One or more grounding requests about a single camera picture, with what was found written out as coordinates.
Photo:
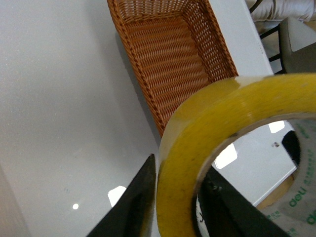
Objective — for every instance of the white cushioned chair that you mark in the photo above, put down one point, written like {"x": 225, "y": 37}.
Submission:
{"x": 296, "y": 40}

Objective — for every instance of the brown wicker basket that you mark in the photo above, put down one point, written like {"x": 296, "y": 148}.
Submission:
{"x": 175, "y": 47}

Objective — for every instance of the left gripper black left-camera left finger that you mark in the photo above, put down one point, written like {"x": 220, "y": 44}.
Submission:
{"x": 132, "y": 215}

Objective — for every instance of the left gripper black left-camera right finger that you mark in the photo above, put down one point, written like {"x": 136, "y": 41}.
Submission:
{"x": 231, "y": 205}

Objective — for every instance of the yellow tape roll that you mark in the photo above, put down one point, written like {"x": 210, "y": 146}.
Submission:
{"x": 208, "y": 130}

